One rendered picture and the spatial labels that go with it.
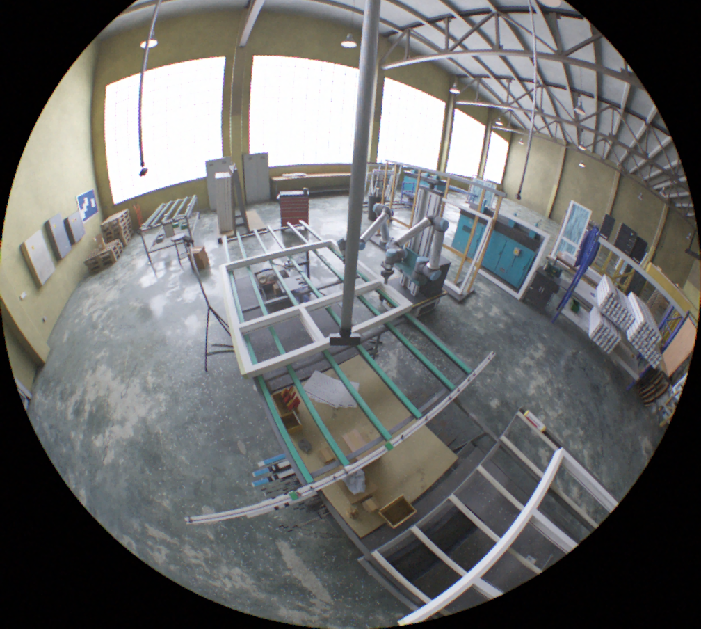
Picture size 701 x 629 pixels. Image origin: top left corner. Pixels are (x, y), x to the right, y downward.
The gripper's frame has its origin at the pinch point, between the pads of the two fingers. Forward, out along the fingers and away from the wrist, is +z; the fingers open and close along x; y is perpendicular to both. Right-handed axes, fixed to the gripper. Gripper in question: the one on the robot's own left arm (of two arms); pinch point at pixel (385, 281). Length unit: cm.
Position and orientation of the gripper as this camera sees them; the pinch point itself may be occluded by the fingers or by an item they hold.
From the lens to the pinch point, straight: 213.8
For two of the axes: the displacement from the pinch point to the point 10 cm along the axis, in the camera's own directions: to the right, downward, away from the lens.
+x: 8.4, -2.6, 4.8
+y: 5.4, 5.1, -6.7
